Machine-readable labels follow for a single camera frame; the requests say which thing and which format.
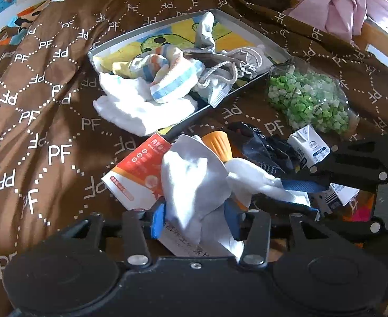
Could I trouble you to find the pale grey sock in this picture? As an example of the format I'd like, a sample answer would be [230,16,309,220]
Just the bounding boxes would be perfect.
[194,11,219,53]

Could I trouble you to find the pink cloth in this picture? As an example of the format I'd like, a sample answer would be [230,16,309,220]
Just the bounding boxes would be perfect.
[288,0,388,43]

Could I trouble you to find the jar of green paper stars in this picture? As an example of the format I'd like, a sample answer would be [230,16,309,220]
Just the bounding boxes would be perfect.
[267,58,359,136]

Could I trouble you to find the striped sock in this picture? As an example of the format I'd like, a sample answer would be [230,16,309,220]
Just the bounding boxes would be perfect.
[129,46,206,104]

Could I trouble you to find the wooden bed frame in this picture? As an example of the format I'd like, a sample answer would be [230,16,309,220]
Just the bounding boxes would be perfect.
[356,18,388,63]

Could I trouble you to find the cartoon print tray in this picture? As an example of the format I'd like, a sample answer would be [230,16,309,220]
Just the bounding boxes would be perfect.
[87,8,292,137]

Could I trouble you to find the small white milk carton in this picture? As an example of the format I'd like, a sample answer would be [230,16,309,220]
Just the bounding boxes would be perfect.
[313,183,361,215]
[287,125,331,169]

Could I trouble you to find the brown printed blanket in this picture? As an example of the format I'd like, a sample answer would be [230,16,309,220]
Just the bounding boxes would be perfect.
[0,0,388,317]

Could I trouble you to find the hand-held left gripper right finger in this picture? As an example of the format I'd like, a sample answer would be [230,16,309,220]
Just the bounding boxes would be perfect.
[223,201,327,269]

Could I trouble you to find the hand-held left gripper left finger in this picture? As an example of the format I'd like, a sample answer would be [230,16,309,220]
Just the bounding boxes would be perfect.
[60,202,165,268]

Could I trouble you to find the grey drawstring bag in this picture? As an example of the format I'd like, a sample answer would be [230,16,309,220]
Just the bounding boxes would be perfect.
[194,47,274,108]

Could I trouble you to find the orange ribbed cup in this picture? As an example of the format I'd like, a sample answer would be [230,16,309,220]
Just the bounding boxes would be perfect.
[201,130,232,164]

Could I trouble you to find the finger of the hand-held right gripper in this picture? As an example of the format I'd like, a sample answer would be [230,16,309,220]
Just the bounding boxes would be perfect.
[253,200,384,237]
[281,132,388,194]

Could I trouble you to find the white printed paper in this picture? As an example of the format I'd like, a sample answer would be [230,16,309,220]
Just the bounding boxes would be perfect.
[159,225,244,260]

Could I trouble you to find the white sock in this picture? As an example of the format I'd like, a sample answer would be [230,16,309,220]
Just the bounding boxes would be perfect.
[93,72,198,137]

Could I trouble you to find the red orange medicine box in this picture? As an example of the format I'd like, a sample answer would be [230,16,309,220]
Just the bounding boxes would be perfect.
[101,134,173,210]

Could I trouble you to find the white cloth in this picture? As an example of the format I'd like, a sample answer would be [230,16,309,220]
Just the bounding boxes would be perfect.
[161,135,311,260]

